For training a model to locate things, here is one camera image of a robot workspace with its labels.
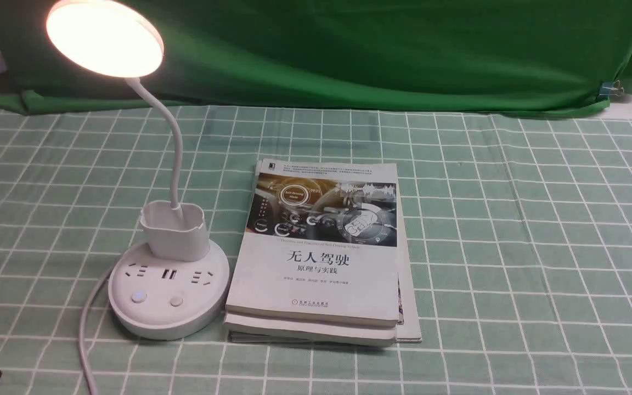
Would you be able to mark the white gooseneck desk lamp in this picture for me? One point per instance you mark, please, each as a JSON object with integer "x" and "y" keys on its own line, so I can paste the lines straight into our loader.
{"x": 175, "y": 283}

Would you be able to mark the middle white book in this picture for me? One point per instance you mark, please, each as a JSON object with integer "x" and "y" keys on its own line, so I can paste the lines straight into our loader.
{"x": 244, "y": 328}

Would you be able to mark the top white textbook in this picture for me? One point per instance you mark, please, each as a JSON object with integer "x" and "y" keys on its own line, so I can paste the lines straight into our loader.
{"x": 320, "y": 243}

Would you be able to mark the green checkered tablecloth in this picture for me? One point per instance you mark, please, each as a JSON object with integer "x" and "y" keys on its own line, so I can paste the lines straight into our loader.
{"x": 519, "y": 234}

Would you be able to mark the green backdrop cloth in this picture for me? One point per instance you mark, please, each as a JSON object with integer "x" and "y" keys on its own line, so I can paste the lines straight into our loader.
{"x": 522, "y": 58}

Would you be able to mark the blue binder clip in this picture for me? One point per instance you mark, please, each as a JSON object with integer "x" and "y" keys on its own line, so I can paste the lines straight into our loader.
{"x": 610, "y": 90}

